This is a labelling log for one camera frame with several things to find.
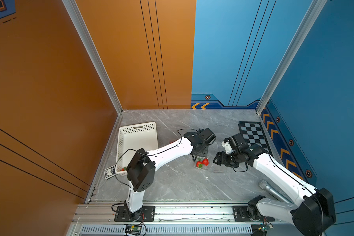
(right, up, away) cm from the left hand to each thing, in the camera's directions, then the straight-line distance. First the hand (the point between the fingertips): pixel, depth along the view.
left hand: (203, 149), depth 85 cm
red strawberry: (-2, -9, +3) cm, 10 cm away
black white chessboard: (+37, +8, +17) cm, 42 cm away
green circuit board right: (+25, -36, -15) cm, 46 cm away
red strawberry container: (+2, -8, +4) cm, 10 cm away
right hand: (+8, -6, -5) cm, 11 cm away
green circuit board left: (-35, -37, -14) cm, 52 cm away
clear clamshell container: (-1, -7, +7) cm, 10 cm away
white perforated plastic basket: (-48, +4, +17) cm, 51 cm away
